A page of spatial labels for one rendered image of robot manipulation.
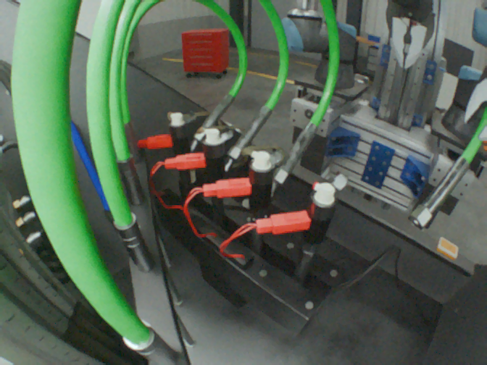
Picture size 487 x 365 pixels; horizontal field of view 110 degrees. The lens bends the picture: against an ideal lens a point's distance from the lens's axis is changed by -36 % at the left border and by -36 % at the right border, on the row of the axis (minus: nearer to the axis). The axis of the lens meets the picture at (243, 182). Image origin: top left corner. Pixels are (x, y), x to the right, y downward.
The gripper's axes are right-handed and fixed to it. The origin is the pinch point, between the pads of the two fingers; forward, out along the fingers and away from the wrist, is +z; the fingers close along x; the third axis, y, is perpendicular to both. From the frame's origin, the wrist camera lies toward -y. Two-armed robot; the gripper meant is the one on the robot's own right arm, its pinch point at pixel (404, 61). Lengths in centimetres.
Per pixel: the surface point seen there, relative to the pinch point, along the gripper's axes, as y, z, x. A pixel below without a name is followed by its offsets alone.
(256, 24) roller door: 555, 52, 497
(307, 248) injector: -30.2, 18.0, -0.4
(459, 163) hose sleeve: -19.9, 5.4, -12.1
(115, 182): -44.7, 4.0, 7.2
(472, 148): -17.8, 3.8, -13.2
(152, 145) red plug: -32.9, 14.2, 25.9
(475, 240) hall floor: 148, 124, -97
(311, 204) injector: -30.2, 11.7, 0.5
